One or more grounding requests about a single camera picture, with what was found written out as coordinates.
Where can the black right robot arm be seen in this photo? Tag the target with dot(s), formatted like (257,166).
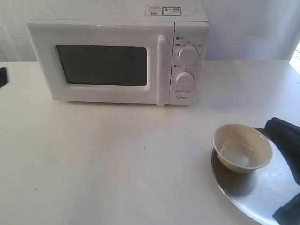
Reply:
(286,137)

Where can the cream ceramic bowl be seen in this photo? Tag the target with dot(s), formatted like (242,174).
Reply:
(241,148)

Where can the white microwave oven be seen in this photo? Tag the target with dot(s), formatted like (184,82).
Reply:
(191,29)

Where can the round silver metal tray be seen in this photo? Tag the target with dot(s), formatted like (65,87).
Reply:
(257,194)

